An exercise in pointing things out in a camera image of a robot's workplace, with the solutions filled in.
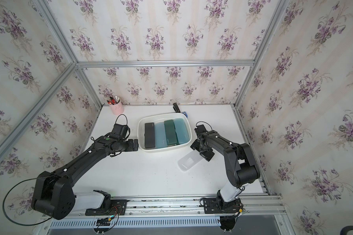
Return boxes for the black pencil case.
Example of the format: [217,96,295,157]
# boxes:
[144,122,156,149]

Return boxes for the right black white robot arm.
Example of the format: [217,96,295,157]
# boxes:
[191,124,260,211]

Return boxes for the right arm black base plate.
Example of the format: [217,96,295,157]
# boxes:
[199,197,244,214]

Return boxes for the pink pen holder cup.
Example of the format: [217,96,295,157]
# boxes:
[110,101,124,116]

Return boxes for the black stapler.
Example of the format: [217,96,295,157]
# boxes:
[173,103,181,113]

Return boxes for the pens in cup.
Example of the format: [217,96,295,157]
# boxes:
[107,96,120,105]

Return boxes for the light teal pencil case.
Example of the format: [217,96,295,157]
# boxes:
[174,118,190,145]
[155,122,167,149]

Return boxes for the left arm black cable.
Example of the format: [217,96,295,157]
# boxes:
[2,176,54,227]

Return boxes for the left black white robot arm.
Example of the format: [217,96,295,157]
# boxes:
[31,134,139,220]

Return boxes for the white plastic storage box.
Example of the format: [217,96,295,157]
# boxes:
[137,113,192,153]

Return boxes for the clear pencil case front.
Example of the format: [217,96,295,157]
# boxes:
[177,150,203,172]

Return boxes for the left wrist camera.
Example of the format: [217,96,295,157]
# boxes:
[111,123,130,140]

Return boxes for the dark green pencil case front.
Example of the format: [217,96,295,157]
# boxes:
[164,119,178,146]

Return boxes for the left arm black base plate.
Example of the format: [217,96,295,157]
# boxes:
[85,200,128,216]

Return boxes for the aluminium front rail frame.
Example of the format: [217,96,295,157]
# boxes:
[33,194,295,235]

